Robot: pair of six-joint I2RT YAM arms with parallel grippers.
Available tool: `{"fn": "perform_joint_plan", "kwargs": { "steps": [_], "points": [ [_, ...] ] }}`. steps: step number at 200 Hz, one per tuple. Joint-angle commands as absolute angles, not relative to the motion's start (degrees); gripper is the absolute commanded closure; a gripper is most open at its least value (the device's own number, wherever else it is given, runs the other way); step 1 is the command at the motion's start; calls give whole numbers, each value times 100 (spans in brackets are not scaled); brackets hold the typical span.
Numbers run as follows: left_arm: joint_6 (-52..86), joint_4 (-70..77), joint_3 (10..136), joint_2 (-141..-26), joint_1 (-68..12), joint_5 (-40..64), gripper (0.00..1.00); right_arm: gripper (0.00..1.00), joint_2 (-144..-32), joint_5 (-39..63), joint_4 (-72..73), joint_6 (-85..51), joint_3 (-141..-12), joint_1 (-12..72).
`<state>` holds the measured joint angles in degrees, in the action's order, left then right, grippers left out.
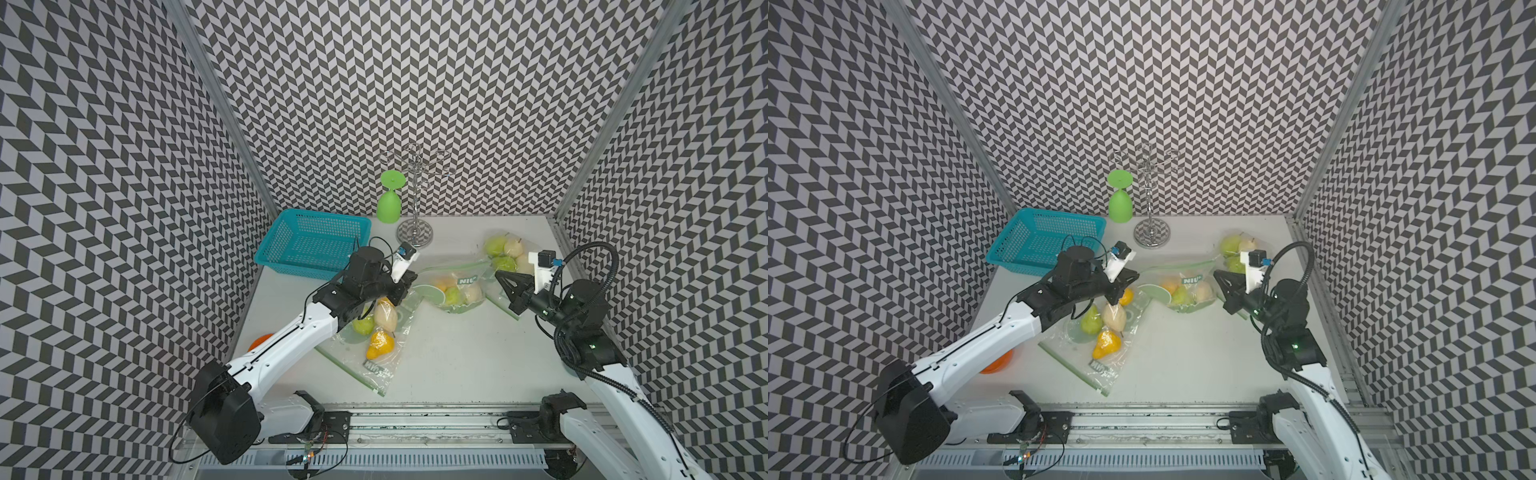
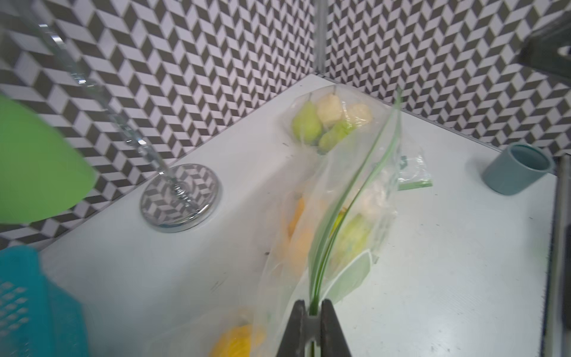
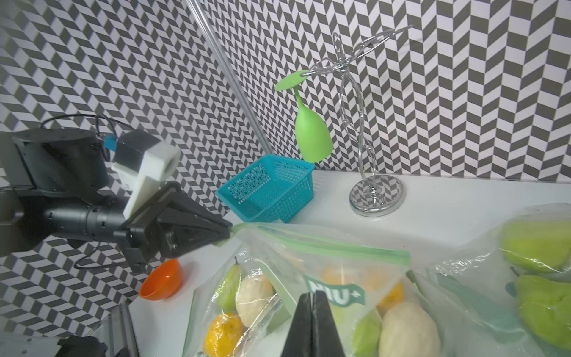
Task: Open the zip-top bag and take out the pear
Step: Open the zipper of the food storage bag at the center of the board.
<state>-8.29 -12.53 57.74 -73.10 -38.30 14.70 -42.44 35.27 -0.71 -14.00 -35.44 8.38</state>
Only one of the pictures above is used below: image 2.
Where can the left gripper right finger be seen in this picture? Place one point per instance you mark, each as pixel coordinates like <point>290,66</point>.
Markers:
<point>332,340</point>

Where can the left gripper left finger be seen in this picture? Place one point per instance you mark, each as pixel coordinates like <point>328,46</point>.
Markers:
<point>294,341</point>

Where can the yellow pear middle bag upper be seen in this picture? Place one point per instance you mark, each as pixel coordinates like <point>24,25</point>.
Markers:
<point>295,219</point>

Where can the green plastic wine glass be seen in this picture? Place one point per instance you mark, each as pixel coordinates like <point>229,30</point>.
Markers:
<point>42,175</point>

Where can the green pear bag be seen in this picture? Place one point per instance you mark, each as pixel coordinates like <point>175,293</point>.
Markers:
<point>350,241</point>
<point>335,135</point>
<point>306,126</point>

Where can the yellow pear bag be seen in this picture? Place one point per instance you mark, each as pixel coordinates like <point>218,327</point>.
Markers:
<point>238,342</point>
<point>297,251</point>
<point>295,219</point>

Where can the yellow pear middle bag lower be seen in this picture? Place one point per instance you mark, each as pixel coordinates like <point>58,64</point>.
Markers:
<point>297,251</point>

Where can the chrome glass holder stand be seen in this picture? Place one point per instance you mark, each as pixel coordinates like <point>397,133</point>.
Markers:
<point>178,198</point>

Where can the cream pear bag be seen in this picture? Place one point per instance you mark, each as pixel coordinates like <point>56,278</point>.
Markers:
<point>358,114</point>
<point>329,109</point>

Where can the teal plastic basket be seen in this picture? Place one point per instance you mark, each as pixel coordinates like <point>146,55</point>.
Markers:
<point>37,317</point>

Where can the zip-top bag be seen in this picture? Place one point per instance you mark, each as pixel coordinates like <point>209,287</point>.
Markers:
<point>414,172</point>
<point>198,336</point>
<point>360,175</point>

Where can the cream pear far bag upper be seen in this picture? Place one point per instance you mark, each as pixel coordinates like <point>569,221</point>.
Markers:
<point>329,109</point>

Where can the cream pear far bag right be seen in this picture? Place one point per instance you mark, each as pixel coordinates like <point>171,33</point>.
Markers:
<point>358,114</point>

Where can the grey-blue cup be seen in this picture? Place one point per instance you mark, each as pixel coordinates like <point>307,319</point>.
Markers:
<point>516,168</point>

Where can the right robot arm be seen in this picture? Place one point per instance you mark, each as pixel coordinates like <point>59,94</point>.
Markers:
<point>547,50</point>

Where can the yellow pear left bag lower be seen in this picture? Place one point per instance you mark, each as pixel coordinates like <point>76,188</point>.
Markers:
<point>238,342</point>

